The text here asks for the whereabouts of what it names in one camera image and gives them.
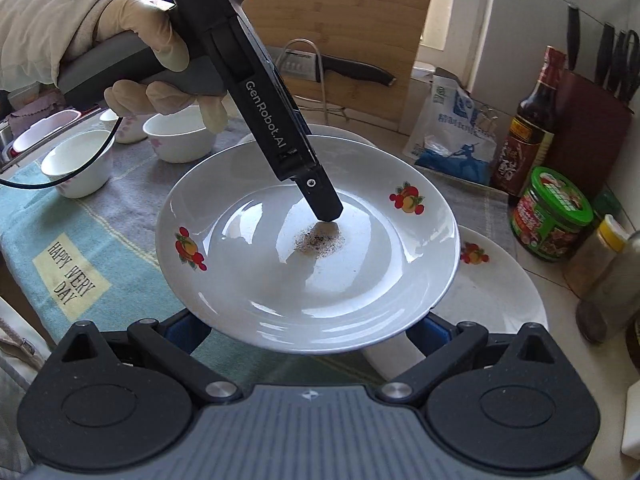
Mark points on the clear glass bottle red cap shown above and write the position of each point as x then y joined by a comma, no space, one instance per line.
613,300

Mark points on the metal binder clip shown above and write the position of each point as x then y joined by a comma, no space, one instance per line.
486,119

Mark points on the wooden cutting board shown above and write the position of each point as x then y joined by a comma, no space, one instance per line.
384,33

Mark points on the dark red knife block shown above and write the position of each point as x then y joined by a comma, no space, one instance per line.
594,114

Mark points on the wire board rack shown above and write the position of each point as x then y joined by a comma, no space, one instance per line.
319,77

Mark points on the pink white basin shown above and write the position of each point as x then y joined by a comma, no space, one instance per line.
40,129

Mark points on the white bowl pink flowers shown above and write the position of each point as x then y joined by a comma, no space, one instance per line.
130,130

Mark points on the white bowl plain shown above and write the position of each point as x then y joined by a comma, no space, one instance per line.
179,138

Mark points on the dark vinegar bottle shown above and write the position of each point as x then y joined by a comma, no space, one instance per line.
531,129

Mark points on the green lidded sauce jar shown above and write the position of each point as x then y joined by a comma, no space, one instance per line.
550,215

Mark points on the beige sleeved left forearm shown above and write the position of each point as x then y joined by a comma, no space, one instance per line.
36,36

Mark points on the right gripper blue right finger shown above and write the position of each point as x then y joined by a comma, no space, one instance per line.
431,333

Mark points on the white small bowl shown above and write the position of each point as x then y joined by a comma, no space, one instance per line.
74,153

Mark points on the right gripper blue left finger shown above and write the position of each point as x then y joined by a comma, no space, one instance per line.
185,330

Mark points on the black handled kitchen knife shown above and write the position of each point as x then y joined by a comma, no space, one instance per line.
302,67

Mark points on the blue white salt bag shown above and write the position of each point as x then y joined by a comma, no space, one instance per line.
445,138

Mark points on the white plastic lidded box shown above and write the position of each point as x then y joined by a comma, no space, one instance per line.
631,434

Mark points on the yellow spice jar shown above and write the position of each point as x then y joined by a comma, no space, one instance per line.
593,257

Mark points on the white fruit-pattern plate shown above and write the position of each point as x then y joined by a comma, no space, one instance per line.
246,255
490,288

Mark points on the gloved left hand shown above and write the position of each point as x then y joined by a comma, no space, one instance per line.
152,26

